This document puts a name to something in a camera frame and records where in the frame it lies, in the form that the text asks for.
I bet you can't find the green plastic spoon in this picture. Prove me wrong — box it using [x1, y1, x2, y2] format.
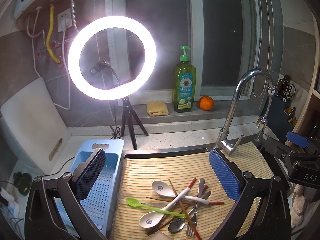
[125, 198, 186, 218]

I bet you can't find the white ceramic spoon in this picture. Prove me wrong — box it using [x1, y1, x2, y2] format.
[139, 184, 192, 229]
[151, 180, 209, 205]

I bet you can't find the chrome kitchen faucet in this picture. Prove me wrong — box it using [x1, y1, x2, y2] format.
[214, 68, 276, 156]

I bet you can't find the gloved right hand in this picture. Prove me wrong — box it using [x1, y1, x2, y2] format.
[291, 184, 307, 227]

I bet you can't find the blue plastic drain basket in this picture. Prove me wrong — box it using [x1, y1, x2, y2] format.
[69, 139, 124, 237]

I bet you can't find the striped yellow dish cloth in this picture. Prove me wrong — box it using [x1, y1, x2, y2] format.
[111, 142, 273, 239]

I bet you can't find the white cutting board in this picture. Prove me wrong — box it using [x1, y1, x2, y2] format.
[1, 78, 71, 173]

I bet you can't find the orange fruit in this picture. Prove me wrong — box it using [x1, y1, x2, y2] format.
[198, 96, 215, 111]

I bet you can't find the yellow sponge cloth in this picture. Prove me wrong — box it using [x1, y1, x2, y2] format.
[146, 101, 169, 116]

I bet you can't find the green dish soap bottle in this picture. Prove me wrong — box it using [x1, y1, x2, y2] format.
[173, 46, 196, 113]

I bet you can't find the black power cable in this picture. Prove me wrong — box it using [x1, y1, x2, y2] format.
[0, 154, 76, 183]

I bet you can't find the white ring light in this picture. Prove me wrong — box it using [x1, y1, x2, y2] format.
[67, 15, 157, 101]

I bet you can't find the yellow gas hose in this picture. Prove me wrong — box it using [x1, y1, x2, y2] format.
[45, 4, 61, 65]

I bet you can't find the white wall socket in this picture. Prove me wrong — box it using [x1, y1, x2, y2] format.
[57, 8, 73, 33]

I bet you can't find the flexible metal hose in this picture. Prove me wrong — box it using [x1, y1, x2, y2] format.
[70, 0, 80, 34]

